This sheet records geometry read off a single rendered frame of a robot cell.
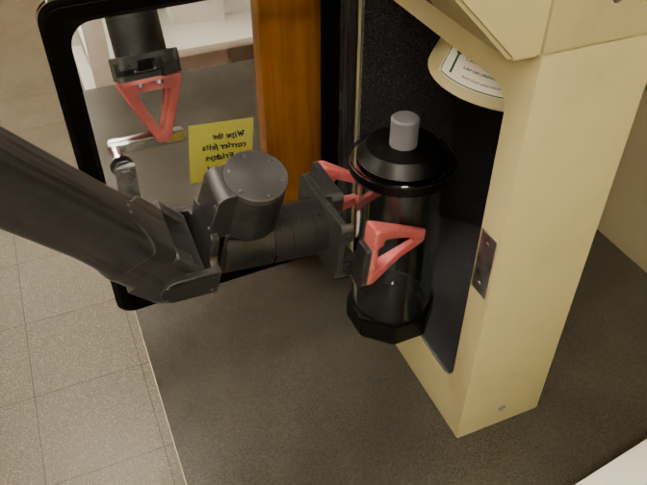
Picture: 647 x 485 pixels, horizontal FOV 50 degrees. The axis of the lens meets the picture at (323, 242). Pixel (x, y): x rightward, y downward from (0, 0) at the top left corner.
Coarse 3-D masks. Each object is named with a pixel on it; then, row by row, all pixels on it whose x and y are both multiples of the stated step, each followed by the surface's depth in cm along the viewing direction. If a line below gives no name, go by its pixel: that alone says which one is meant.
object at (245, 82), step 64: (256, 0) 70; (320, 0) 73; (128, 64) 68; (192, 64) 71; (256, 64) 74; (320, 64) 77; (128, 128) 72; (192, 128) 75; (256, 128) 79; (320, 128) 83; (192, 192) 80
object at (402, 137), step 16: (400, 112) 67; (384, 128) 70; (400, 128) 65; (416, 128) 66; (368, 144) 68; (384, 144) 68; (400, 144) 67; (416, 144) 67; (432, 144) 68; (368, 160) 67; (384, 160) 66; (400, 160) 66; (416, 160) 66; (432, 160) 66; (448, 160) 68; (384, 176) 66; (400, 176) 65; (416, 176) 65
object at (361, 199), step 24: (360, 168) 67; (360, 192) 69; (432, 192) 66; (360, 216) 71; (384, 216) 68; (408, 216) 68; (432, 216) 70; (360, 240) 73; (432, 240) 72; (408, 264) 72; (432, 264) 75; (360, 288) 77; (384, 288) 75; (408, 288) 75; (360, 312) 79; (384, 312) 77; (408, 312) 77
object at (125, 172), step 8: (120, 168) 73; (128, 168) 73; (120, 176) 73; (128, 176) 73; (136, 176) 74; (120, 184) 74; (128, 184) 74; (136, 184) 75; (128, 192) 75; (136, 192) 75
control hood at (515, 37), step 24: (432, 0) 52; (456, 0) 43; (480, 0) 43; (504, 0) 44; (528, 0) 45; (480, 24) 45; (504, 24) 45; (528, 24) 46; (504, 48) 47; (528, 48) 47
